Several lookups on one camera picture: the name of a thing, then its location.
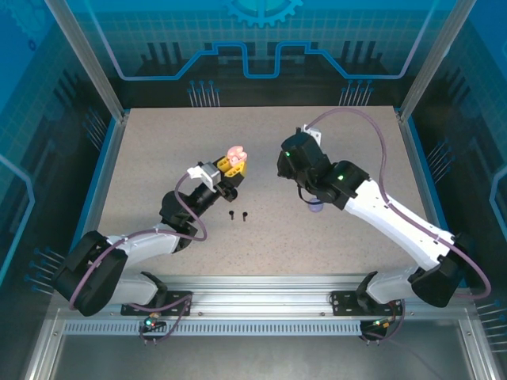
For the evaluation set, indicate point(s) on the pink earbud charging case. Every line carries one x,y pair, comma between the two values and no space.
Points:
234,152

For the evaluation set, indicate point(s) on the purple earbud charging case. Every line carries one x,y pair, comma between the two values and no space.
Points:
315,208

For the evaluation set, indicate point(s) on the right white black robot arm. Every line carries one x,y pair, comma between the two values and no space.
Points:
396,221

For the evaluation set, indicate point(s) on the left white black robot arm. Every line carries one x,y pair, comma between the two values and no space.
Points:
142,245

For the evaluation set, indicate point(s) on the black connector with LED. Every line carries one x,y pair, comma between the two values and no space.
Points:
386,323
149,324

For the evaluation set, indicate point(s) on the grey metal shelf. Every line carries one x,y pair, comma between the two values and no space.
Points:
253,356

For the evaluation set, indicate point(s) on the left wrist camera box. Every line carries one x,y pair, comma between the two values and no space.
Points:
208,174

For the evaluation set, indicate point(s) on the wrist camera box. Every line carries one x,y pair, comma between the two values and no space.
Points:
208,174
315,132

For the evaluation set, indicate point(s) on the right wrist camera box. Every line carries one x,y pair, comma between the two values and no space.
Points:
315,132

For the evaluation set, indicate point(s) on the aluminium table side rail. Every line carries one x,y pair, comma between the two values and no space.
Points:
413,150
113,150

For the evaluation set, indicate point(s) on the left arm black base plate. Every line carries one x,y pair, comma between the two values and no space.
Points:
174,302

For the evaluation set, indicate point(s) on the aluminium mounting rail beam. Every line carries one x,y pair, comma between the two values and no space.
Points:
257,297

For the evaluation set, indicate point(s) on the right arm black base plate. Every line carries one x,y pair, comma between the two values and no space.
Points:
344,305

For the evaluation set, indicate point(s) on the aluminium corner post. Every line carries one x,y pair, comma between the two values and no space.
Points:
92,59
432,59

